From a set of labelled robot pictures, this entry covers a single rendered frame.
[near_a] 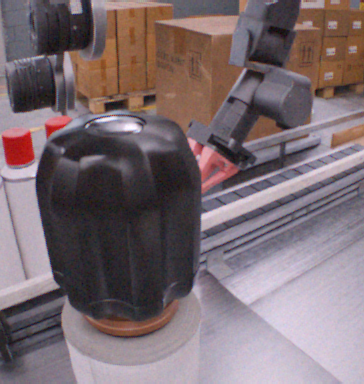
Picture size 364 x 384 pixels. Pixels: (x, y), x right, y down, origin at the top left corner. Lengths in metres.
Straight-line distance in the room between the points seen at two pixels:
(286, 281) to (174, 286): 0.44
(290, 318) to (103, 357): 0.39
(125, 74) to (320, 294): 3.43
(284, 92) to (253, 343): 0.31
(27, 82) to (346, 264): 1.10
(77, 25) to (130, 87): 3.01
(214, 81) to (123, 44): 3.02
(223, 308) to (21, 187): 0.27
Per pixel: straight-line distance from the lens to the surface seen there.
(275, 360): 0.48
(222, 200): 0.73
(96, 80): 3.83
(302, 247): 0.73
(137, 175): 0.18
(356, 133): 1.19
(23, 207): 0.50
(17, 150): 0.48
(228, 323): 0.51
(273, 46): 0.64
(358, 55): 4.74
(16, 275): 0.54
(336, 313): 0.62
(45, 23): 0.96
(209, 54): 0.86
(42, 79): 1.45
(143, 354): 0.24
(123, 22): 3.84
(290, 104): 0.58
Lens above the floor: 1.25
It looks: 29 degrees down
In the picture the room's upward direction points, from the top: straight up
